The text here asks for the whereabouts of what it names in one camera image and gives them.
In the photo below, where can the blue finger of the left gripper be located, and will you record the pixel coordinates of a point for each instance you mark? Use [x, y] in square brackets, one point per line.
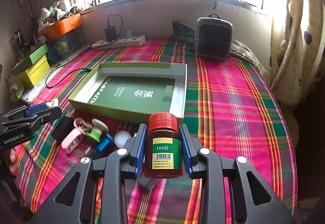
[38, 108]

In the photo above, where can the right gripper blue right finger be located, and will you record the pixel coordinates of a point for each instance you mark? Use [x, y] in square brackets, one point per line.
[189, 153]

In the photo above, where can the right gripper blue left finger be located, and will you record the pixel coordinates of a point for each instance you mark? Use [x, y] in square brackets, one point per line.
[138, 150]

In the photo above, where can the red cap pill bottle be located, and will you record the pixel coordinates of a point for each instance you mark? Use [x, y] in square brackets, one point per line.
[163, 148]

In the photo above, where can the white small object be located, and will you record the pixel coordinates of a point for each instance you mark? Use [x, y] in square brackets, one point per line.
[53, 103]

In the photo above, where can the black rectangular device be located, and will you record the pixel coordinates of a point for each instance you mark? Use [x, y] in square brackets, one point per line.
[63, 127]

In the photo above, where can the black slim device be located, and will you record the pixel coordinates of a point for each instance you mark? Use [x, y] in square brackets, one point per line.
[146, 184]

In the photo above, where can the left hand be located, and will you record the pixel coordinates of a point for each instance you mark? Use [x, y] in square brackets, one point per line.
[14, 163]

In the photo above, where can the white round cap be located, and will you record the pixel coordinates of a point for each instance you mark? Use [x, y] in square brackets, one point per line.
[120, 138]

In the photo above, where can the blue usb device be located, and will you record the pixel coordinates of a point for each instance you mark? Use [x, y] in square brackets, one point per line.
[106, 141]

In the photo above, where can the yellow green box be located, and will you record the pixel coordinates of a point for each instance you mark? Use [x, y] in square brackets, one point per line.
[32, 68]

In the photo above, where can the green white spool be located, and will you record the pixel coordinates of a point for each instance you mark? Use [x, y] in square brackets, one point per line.
[99, 128]

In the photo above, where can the plaid pink green tablecloth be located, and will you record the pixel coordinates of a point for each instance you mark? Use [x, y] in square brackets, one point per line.
[229, 108]

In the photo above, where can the pink handheld fan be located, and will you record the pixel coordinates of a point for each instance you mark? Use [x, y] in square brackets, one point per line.
[76, 136]

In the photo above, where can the green cardboard box tray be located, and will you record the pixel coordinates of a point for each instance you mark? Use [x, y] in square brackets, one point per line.
[132, 91]

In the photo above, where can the orange box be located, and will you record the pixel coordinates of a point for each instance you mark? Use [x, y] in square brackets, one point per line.
[62, 27]

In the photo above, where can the black charger adapter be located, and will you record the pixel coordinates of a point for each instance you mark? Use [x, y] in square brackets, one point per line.
[110, 33]

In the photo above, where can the grey portable speaker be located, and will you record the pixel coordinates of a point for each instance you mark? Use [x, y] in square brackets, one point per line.
[213, 37]

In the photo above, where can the white power strip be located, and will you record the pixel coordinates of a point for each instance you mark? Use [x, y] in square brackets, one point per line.
[137, 40]

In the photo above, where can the black folded item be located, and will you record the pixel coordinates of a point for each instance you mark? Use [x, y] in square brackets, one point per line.
[182, 32]

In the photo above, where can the cream patterned curtain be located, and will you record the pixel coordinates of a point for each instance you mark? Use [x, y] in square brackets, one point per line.
[297, 49]

